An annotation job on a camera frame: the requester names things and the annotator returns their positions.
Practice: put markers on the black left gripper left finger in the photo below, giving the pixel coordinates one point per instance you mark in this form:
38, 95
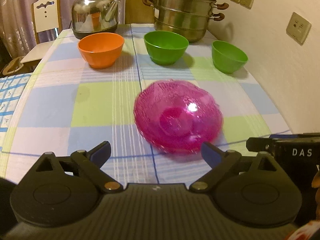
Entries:
89, 165

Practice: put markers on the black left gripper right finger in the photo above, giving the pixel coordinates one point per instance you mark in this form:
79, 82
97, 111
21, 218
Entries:
220, 162

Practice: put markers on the pink glass bowl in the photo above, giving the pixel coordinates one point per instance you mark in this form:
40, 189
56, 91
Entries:
176, 116

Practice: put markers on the small green plastic bowl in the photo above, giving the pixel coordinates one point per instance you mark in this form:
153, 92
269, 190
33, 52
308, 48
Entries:
227, 58

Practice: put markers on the person's right hand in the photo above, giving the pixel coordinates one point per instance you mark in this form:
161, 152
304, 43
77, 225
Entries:
311, 229

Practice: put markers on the checkered tablecloth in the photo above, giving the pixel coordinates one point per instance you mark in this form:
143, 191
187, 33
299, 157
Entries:
65, 105

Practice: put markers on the orange plastic bowl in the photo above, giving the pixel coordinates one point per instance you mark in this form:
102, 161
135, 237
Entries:
101, 50

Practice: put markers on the large green plastic bowl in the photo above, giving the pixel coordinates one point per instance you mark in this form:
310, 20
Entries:
165, 47

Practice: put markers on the stainless steel kettle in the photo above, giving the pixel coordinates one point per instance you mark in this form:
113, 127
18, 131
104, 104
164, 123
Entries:
94, 16

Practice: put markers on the pink curtain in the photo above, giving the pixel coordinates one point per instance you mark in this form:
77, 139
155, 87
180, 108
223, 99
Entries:
17, 31

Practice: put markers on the white wooden chair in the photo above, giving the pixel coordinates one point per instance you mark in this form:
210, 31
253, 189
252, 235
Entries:
46, 15

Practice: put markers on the stainless steel steamer pot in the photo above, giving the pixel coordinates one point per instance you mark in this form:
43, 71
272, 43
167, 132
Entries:
188, 18

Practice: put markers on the white single wall socket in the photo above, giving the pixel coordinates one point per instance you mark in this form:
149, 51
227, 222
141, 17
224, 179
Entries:
298, 28

